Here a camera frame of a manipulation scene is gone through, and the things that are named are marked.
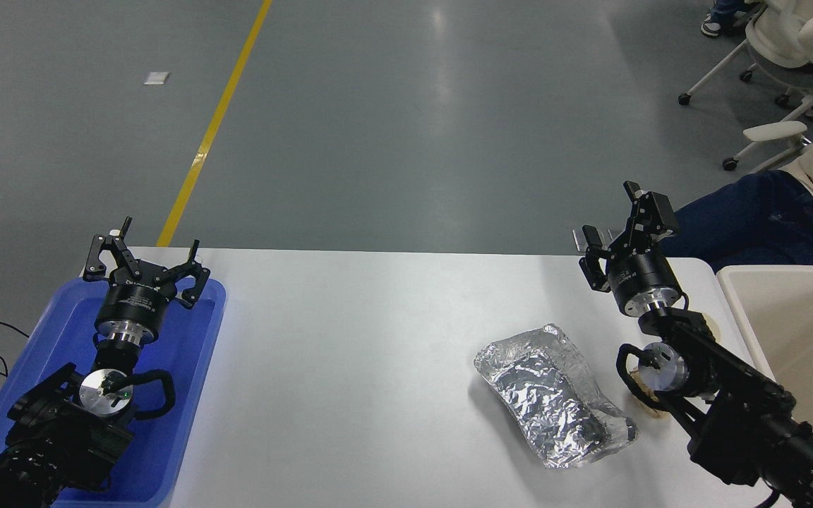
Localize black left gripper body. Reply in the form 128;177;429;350
95;267;180;332

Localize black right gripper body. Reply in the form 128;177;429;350
607;250;685;315

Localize blue plastic tray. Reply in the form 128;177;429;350
0;277;228;507

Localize seated person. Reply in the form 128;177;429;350
661;106;813;272

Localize crumpled foil tray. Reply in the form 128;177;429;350
474;323;639;469

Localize crumpled tan paper ball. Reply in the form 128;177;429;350
627;356;670;422

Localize white office chair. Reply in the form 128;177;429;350
678;14;813;110
723;71;813;174

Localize large pale bin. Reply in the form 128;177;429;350
716;265;813;463

